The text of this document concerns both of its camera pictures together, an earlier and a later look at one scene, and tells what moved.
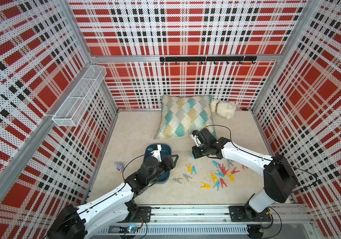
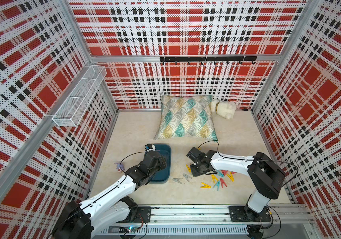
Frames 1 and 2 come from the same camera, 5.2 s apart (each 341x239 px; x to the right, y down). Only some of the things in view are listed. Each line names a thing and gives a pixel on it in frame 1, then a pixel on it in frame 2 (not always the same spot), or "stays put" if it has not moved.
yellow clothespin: x=189 y=168 stays put
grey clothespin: x=186 y=177 stays put
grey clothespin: x=177 y=179 stays put
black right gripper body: x=200 y=151 -> x=196 y=170
